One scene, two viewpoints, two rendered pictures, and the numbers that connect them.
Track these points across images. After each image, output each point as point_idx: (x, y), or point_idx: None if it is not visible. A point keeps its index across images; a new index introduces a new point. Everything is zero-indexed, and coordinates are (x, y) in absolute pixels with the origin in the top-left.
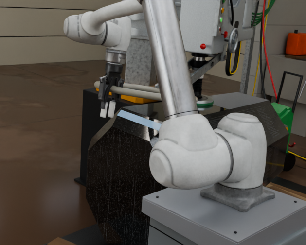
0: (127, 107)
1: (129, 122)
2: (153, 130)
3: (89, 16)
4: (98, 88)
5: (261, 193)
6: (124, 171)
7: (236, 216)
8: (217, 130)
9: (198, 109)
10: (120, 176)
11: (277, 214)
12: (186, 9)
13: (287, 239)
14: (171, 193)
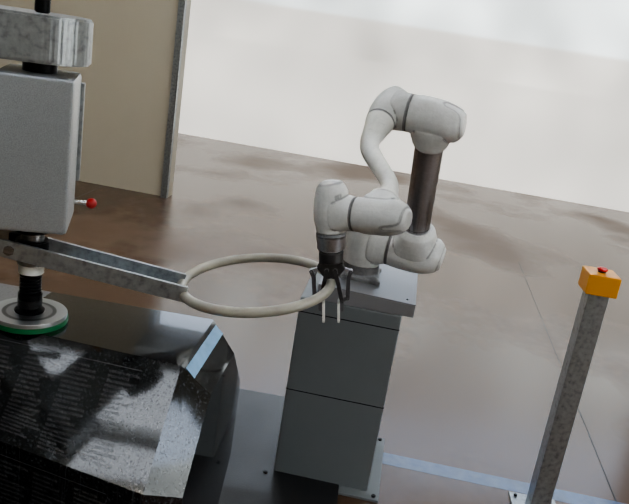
0: (172, 361)
1: (207, 365)
2: (221, 340)
3: (397, 193)
4: (327, 297)
5: None
6: (213, 439)
7: (388, 272)
8: None
9: (88, 310)
10: (209, 454)
11: None
12: (72, 149)
13: None
14: (392, 295)
